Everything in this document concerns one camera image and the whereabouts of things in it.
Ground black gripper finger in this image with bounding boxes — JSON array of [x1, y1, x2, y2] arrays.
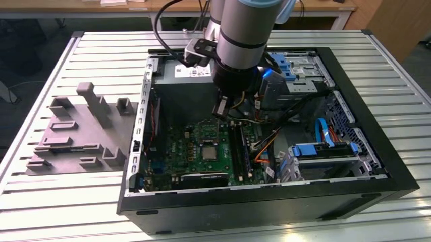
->
[[212, 90, 233, 118]]

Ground silver CPU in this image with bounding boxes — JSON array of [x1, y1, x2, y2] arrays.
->
[[201, 147, 220, 161]]

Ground CPU socket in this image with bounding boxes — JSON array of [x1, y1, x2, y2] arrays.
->
[[198, 145, 222, 163]]

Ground metal socket cover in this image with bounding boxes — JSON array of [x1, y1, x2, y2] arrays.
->
[[196, 118, 221, 146]]

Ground grey power supply unit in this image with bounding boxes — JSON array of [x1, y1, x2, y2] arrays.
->
[[153, 58, 221, 125]]

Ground blue plastic disk carrier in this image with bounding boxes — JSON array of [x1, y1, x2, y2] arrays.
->
[[270, 53, 292, 82]]

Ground black RAM slot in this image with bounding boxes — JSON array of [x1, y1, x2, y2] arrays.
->
[[232, 121, 245, 180], [236, 121, 249, 179], [229, 121, 241, 181]]

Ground metal disk bay cage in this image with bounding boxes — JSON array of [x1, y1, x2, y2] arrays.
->
[[260, 54, 336, 109], [274, 151, 384, 182]]

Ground green motherboard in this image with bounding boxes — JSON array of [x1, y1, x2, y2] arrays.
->
[[144, 120, 269, 190]]

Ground black graphics card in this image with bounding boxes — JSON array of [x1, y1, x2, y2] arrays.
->
[[180, 172, 229, 189]]

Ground hard disk in blue carrier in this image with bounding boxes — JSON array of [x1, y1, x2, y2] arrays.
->
[[290, 141, 360, 159]]

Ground wooden desk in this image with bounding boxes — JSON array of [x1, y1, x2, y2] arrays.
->
[[0, 0, 357, 31]]

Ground black PC case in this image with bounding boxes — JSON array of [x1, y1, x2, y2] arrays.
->
[[116, 46, 420, 235]]

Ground grey parts rack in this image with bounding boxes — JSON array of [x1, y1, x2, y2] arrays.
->
[[25, 82, 138, 176]]

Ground dark green RAM stick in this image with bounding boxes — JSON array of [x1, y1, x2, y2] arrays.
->
[[49, 147, 85, 154]]

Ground wooden cabinet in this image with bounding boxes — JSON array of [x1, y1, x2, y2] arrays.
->
[[344, 0, 431, 64]]

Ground yellow wire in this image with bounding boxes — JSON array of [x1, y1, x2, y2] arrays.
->
[[218, 92, 246, 111]]

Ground black white wire bundle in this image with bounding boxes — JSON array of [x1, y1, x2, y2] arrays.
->
[[228, 110, 274, 125]]

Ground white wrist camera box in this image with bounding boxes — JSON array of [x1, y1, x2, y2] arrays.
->
[[182, 38, 218, 68]]

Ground red black twisted wire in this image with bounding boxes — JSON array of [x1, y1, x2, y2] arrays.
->
[[149, 99, 160, 143]]

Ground orange wire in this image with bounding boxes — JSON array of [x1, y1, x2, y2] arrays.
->
[[253, 141, 274, 166]]

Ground dangling black cable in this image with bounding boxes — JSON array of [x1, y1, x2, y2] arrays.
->
[[181, 0, 210, 33]]

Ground thick black camera cable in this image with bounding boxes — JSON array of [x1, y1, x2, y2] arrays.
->
[[153, 0, 185, 63]]

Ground blue flat wire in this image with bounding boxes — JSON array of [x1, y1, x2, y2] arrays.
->
[[314, 117, 336, 149]]

